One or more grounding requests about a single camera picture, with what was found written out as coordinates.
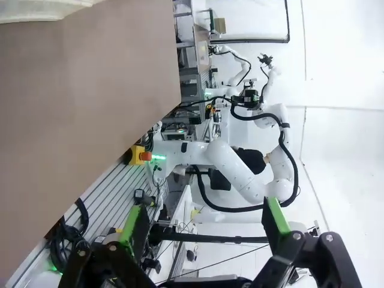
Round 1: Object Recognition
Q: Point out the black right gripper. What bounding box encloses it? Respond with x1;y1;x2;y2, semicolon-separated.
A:
238;91;262;109

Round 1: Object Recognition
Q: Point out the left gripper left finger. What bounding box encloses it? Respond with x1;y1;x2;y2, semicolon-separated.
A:
59;206;157;288

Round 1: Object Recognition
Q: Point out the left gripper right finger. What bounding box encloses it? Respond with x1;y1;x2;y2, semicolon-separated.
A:
253;197;362;288

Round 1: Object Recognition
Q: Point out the black handheld device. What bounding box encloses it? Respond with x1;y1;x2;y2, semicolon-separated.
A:
133;188;157;208

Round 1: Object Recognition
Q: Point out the black-haired person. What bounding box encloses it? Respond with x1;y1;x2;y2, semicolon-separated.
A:
232;146;272;175

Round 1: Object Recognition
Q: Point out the background work table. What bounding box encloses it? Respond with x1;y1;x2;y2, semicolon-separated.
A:
176;23;212;100

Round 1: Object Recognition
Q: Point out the black bag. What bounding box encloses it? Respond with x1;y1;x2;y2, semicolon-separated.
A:
209;169;232;191

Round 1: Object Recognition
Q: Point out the yellow emergency stop box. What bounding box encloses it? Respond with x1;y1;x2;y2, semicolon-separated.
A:
128;145;153;166

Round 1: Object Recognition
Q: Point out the grey control box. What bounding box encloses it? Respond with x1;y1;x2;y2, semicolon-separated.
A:
161;119;196;142

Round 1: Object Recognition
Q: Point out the black-framed white screen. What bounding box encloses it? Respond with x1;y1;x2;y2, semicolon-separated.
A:
206;0;291;45

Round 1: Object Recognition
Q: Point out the cardboard box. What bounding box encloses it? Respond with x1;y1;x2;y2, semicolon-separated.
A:
213;17;228;34

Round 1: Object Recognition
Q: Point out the right arm black hose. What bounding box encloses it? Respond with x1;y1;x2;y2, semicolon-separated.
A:
191;94;301;213

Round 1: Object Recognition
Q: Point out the arm black hose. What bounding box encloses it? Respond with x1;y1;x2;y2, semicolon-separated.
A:
191;94;301;213
149;229;271;244

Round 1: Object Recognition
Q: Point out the left arm black hose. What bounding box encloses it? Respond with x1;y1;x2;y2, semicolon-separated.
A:
149;229;271;244

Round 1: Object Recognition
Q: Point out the black cable bundle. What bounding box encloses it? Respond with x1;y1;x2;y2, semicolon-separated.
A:
49;197;91;272

